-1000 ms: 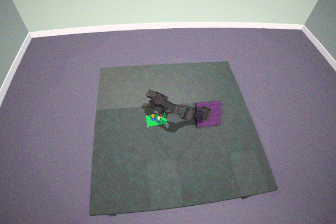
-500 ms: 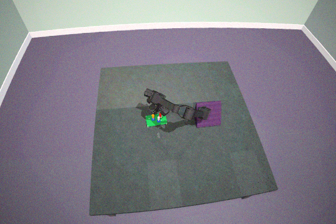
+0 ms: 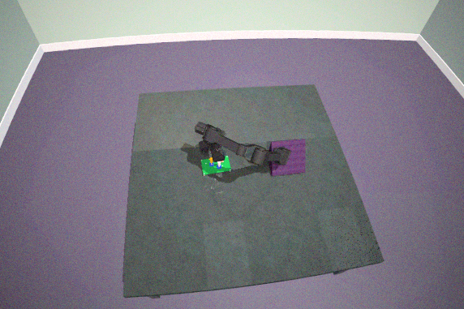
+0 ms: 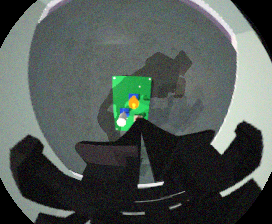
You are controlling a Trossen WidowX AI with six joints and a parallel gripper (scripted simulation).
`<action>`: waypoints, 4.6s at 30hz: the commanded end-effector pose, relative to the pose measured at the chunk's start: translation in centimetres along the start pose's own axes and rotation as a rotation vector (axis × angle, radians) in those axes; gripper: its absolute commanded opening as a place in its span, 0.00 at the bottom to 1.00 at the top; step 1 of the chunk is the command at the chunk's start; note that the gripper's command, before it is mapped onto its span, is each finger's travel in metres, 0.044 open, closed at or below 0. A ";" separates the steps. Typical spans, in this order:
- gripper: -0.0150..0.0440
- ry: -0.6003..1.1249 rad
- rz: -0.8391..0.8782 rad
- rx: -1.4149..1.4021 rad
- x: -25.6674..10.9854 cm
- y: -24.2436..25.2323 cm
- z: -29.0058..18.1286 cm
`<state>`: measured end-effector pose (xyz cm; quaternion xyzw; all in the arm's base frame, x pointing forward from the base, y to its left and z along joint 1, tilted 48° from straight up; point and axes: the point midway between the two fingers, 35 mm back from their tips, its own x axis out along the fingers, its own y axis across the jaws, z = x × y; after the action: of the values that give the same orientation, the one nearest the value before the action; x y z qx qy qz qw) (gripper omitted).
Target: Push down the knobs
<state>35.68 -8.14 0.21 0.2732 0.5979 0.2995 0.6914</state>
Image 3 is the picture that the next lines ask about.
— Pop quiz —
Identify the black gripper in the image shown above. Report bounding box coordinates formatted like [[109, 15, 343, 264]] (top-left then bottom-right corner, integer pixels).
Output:
[[209, 144, 225, 162]]

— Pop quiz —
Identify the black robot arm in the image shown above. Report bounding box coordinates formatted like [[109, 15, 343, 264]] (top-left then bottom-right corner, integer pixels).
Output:
[[195, 122, 291, 166]]

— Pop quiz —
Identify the green circuit board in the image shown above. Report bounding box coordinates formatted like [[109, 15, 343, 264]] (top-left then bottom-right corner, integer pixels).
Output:
[[201, 156, 231, 176]]

